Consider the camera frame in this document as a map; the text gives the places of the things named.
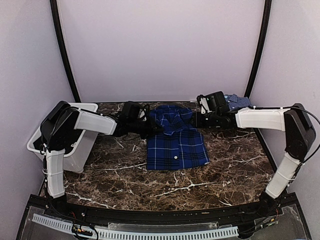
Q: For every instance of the black frame post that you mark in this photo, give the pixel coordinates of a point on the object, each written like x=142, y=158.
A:
x=259, y=48
x=63, y=50

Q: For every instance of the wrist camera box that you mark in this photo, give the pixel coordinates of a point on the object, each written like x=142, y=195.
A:
x=213, y=103
x=134, y=111

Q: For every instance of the black front rail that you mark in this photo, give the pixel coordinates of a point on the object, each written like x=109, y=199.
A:
x=239, y=214

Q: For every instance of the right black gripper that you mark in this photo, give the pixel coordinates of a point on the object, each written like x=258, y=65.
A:
x=197, y=123

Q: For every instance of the white slotted cable duct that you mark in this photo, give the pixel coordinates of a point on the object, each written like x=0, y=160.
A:
x=118, y=231

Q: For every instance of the light blue checked folded shirt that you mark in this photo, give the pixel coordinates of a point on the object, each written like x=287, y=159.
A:
x=235, y=102

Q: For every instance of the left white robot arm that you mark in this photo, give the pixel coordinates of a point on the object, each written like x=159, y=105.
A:
x=53, y=160

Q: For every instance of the right black frame post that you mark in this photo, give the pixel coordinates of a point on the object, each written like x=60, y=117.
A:
x=259, y=48

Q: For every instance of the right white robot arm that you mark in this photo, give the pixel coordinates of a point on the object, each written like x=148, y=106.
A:
x=294, y=121

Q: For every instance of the white plastic bin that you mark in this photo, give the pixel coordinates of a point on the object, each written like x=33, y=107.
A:
x=77, y=150

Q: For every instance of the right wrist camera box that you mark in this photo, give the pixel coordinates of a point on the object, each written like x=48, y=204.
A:
x=213, y=103

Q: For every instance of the left black frame post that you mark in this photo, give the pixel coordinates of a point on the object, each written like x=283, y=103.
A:
x=63, y=50

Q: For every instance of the dark blue plaid shirt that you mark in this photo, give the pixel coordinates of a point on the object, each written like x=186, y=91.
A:
x=180, y=145

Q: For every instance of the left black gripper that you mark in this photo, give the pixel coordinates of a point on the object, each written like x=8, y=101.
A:
x=152, y=128

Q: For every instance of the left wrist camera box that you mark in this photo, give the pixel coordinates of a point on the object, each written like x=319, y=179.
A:
x=134, y=111

